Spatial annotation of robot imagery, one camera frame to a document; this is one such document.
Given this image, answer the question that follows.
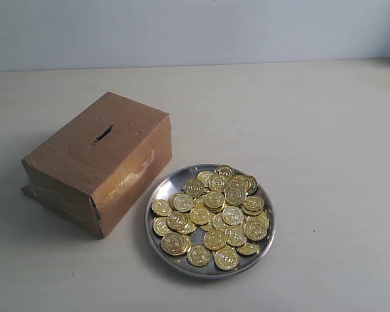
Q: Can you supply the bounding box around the gold coin plate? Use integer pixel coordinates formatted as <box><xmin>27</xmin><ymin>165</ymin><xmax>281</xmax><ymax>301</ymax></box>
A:
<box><xmin>189</xmin><ymin>206</ymin><xmax>211</xmax><ymax>226</ymax></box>

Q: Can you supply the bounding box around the brown cardboard slotted box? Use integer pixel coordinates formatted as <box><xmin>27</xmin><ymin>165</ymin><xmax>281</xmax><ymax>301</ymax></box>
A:
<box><xmin>22</xmin><ymin>92</ymin><xmax>172</xmax><ymax>239</ymax></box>

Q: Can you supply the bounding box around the gold coin back left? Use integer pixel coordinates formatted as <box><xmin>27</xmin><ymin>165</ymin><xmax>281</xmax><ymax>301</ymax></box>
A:
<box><xmin>184</xmin><ymin>179</ymin><xmax>205</xmax><ymax>198</ymax></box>

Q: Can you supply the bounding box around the gold coin back top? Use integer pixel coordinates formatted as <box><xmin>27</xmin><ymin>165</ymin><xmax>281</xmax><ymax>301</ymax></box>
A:
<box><xmin>214</xmin><ymin>164</ymin><xmax>234</xmax><ymax>177</ymax></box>

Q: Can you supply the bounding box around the gold coin upper left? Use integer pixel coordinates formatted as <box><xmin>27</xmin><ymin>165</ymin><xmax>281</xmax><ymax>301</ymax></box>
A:
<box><xmin>173</xmin><ymin>193</ymin><xmax>194</xmax><ymax>213</ymax></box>

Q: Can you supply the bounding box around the gold coin back right stack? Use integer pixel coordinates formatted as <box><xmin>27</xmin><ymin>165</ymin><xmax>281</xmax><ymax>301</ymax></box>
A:
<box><xmin>224</xmin><ymin>185</ymin><xmax>246</xmax><ymax>206</ymax></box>

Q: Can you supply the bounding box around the gold coin stack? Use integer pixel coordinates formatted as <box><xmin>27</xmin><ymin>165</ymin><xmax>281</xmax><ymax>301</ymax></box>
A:
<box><xmin>166</xmin><ymin>211</ymin><xmax>188</xmax><ymax>230</ymax></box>
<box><xmin>224</xmin><ymin>185</ymin><xmax>246</xmax><ymax>206</ymax></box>

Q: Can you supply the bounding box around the gold coin plate left edge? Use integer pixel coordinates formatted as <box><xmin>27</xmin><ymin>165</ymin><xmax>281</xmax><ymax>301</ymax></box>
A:
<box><xmin>151</xmin><ymin>199</ymin><xmax>172</xmax><ymax>217</ymax></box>

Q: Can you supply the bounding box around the gold coin left stack top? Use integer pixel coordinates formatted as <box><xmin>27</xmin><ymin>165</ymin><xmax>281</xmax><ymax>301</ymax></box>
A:
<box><xmin>166</xmin><ymin>211</ymin><xmax>188</xmax><ymax>230</ymax></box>

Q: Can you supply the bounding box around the gold coin pale centre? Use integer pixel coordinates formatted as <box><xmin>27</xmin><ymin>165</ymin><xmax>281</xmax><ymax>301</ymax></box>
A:
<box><xmin>222</xmin><ymin>206</ymin><xmax>244</xmax><ymax>226</ymax></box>

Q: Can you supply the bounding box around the gold coin right edge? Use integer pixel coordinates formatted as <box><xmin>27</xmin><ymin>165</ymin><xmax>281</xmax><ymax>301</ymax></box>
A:
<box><xmin>242</xmin><ymin>196</ymin><xmax>265</xmax><ymax>213</ymax></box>

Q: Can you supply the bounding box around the gold coin left lower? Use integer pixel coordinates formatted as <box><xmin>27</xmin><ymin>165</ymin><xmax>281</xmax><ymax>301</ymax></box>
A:
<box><xmin>153</xmin><ymin>216</ymin><xmax>172</xmax><ymax>237</ymax></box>

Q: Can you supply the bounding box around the gold coin lower centre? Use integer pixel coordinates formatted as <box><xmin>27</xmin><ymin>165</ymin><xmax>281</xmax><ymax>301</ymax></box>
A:
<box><xmin>203</xmin><ymin>229</ymin><xmax>227</xmax><ymax>250</ymax></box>

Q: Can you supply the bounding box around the gold coin front left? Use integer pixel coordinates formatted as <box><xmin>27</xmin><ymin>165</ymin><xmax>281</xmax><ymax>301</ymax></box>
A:
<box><xmin>161</xmin><ymin>232</ymin><xmax>192</xmax><ymax>256</ymax></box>

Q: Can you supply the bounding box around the gold coin large right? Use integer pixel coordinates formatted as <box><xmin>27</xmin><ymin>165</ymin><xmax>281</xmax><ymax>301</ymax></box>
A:
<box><xmin>243</xmin><ymin>220</ymin><xmax>267</xmax><ymax>241</ymax></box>

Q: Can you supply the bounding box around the gold coin front centre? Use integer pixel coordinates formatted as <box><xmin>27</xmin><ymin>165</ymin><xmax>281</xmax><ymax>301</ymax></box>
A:
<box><xmin>187</xmin><ymin>245</ymin><xmax>211</xmax><ymax>267</ymax></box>

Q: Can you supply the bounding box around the gold coin front right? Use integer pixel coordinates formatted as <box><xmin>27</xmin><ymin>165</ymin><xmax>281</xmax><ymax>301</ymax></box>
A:
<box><xmin>214</xmin><ymin>248</ymin><xmax>239</xmax><ymax>270</ymax></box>

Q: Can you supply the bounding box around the round steel plate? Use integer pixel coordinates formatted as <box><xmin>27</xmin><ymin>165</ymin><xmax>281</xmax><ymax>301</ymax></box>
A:
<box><xmin>145</xmin><ymin>164</ymin><xmax>276</xmax><ymax>280</ymax></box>

